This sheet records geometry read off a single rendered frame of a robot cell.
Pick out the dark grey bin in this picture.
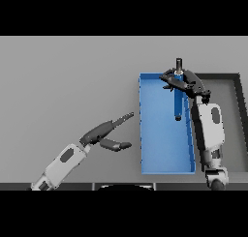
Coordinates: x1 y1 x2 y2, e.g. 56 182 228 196
185 73 248 175

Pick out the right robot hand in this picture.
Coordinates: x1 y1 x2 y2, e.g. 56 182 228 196
159 68 212 105

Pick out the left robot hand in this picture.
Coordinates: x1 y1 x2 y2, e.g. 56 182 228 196
78 111 135 153

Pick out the blue pipe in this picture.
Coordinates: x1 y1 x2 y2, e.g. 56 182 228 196
173 57 184 122

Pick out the blue bin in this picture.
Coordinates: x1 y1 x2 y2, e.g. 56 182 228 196
139 73 197 175

